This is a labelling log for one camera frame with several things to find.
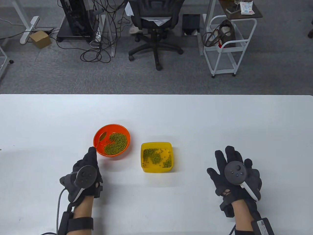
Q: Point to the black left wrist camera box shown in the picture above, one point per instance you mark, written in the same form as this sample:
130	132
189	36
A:
64	224

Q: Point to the person's right middle finger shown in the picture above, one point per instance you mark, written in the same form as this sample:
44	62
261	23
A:
230	154

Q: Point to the black box speaker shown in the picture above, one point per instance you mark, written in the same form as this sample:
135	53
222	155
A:
191	24

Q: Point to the metal spoon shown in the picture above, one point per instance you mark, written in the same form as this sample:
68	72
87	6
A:
101	138

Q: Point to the orange round bowl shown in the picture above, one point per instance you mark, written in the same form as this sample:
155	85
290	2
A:
102	151

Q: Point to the green beans in yellow container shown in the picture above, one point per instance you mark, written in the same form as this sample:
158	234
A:
155	158

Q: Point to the black computer tower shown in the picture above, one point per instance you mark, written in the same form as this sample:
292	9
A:
74	17

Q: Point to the person's left hand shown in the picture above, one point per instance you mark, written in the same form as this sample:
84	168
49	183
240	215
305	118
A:
83	186

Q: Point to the black controller on left glove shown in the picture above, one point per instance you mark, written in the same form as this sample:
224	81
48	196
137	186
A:
84	176

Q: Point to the person's left forearm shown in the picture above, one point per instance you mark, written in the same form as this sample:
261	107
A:
83	208

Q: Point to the green beans in orange bowl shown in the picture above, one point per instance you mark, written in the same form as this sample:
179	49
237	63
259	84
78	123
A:
116	144

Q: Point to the yellow square container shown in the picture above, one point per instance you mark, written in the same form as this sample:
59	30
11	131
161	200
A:
156	169

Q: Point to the black controller on glove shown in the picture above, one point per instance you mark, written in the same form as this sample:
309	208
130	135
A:
234	172
84	176

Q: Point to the person's right thumb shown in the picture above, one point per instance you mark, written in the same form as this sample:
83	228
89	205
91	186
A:
212	174

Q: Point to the black platform on floor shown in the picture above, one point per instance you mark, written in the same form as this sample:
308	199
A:
73	34

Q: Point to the white desk frame leg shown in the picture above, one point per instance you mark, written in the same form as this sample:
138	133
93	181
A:
108	29

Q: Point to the black module on right glove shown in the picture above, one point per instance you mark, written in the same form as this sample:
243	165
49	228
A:
226	206

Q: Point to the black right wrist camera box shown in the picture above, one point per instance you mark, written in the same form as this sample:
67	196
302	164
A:
262	226

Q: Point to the person's right little finger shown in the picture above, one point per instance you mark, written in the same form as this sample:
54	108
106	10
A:
248	163

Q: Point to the person's right forearm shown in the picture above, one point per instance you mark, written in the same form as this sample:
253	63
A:
242	215

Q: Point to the black controller on right glove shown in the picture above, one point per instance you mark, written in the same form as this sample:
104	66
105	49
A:
234	172

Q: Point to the white patterned pouch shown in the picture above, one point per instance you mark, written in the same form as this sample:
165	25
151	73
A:
246	6

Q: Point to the cardboard box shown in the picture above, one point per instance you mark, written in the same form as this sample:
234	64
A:
40	39

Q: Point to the person's right hand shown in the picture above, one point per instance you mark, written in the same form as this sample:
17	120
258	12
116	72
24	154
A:
244	189

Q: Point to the person's left fingers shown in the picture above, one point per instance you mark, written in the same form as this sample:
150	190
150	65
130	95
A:
92	156

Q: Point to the brown board with items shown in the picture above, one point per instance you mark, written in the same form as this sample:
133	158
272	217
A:
240	11

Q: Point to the black office chair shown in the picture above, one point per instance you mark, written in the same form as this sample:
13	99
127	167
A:
155	22

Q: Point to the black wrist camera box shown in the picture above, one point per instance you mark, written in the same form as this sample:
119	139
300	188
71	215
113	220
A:
262	226
64	224

